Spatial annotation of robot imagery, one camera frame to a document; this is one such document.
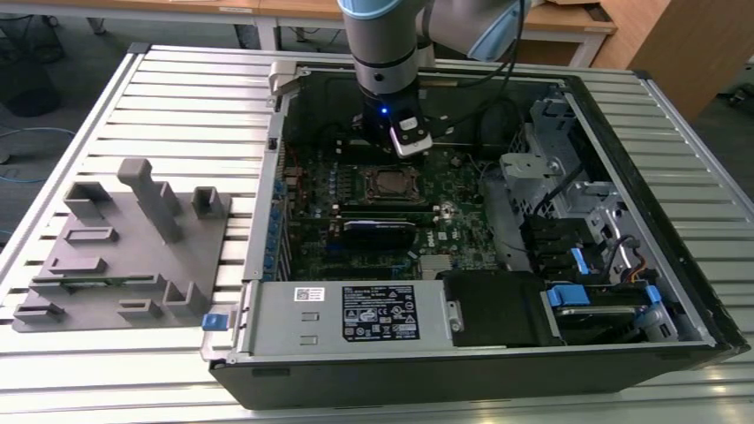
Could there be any metal socket cover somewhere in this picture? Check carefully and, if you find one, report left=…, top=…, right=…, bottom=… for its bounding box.
left=367, top=165, right=427, bottom=203

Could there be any grey plastic case latch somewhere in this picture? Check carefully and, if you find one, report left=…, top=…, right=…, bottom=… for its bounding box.
left=267, top=61, right=311, bottom=96

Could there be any black graphics card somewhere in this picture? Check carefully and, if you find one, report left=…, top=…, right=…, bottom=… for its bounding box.
left=341, top=218, right=421, bottom=252

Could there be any green motherboard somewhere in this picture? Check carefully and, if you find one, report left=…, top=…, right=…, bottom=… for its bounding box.
left=274, top=140, right=515, bottom=284

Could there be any perforated metal drive cage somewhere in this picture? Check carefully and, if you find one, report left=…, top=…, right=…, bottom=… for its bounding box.
left=498, top=97, right=628, bottom=222

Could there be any black fan shroud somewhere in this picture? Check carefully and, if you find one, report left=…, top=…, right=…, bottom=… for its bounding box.
left=521, top=215, right=604, bottom=273

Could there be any blue plastic tab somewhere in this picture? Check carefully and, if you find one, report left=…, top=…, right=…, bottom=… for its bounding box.
left=569, top=246, right=592, bottom=275

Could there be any silver power supply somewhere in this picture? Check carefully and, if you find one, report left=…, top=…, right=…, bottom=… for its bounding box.
left=233, top=278, right=467, bottom=360

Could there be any hard disk in blue carrier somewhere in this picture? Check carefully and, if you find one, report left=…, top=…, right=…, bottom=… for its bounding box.
left=542, top=284, right=665, bottom=346

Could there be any grey parts rack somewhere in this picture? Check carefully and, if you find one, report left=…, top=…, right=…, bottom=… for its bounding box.
left=10, top=157, right=237, bottom=333

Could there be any wooden cabinet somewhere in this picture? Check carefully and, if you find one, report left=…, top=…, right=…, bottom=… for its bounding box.
left=592, top=0, right=754, bottom=121

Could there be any black round bin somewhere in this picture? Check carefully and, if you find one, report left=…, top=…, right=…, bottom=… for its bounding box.
left=0, top=12, right=67, bottom=118

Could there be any green RAM stick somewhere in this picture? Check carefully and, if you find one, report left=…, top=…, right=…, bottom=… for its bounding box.
left=32, top=274, right=159, bottom=289

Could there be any black PC case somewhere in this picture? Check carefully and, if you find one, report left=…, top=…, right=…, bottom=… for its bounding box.
left=199, top=59, right=753, bottom=412

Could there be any black chair base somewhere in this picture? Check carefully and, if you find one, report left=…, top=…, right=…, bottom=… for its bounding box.
left=728, top=59, right=754, bottom=108

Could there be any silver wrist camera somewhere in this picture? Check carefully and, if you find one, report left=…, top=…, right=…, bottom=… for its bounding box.
left=387, top=114, right=438, bottom=159

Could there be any black looped cable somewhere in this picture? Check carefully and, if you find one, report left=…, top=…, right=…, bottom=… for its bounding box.
left=474, top=97, right=523, bottom=149

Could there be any silver metal bracket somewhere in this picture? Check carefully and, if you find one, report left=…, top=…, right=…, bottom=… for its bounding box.
left=498, top=152, right=569, bottom=180

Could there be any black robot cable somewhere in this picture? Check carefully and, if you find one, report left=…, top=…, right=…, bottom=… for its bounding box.
left=423, top=0, right=530, bottom=136

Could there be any flat black cable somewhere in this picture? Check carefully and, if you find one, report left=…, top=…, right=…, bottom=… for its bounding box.
left=533, top=165, right=586, bottom=217

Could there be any wooden desk white frame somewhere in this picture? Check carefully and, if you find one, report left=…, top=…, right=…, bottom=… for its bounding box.
left=0, top=0, right=265, bottom=36
left=258, top=0, right=618, bottom=68

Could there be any black plastic duct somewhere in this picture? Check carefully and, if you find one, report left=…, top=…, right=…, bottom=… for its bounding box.
left=438, top=269, right=569, bottom=349

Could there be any light blue floor cable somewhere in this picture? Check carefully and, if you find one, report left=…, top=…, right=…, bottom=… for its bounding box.
left=0, top=126, right=78, bottom=185

